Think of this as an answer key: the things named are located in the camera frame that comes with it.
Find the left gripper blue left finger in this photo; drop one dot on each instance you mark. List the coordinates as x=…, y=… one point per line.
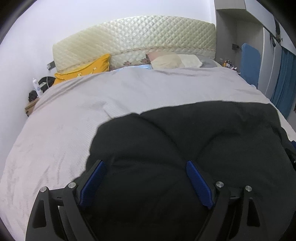
x=56, y=214

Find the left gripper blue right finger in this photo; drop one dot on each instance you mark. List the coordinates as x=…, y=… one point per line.
x=234, y=212

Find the black puffer jacket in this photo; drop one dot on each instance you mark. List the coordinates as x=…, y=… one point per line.
x=146, y=193

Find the grey bed blanket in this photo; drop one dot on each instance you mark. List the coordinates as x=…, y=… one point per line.
x=53, y=146

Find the wooden nightstand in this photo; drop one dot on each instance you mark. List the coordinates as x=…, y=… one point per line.
x=30, y=107

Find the white spray bottle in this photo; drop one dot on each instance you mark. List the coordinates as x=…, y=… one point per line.
x=37, y=87

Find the blue curtain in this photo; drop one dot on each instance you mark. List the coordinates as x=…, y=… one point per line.
x=284, y=92

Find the black bag on nightstand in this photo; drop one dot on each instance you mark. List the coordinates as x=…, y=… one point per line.
x=44, y=83

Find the small bottles on shelf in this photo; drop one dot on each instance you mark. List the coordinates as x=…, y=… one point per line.
x=228, y=64

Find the yellow crown pillow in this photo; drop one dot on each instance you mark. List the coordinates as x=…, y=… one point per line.
x=98, y=66

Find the blue padded chair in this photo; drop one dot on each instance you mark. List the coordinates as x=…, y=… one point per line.
x=250, y=64

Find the beige and grey pillow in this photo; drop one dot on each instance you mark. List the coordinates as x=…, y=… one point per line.
x=170, y=60

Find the light blue bed sheet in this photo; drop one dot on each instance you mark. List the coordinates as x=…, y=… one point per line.
x=146, y=66

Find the cream quilted headboard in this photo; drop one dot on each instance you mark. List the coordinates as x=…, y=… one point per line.
x=129, y=40

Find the wall power socket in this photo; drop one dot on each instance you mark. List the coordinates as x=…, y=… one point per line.
x=51, y=65

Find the grey wall cabinet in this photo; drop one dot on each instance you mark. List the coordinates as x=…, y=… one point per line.
x=248, y=22

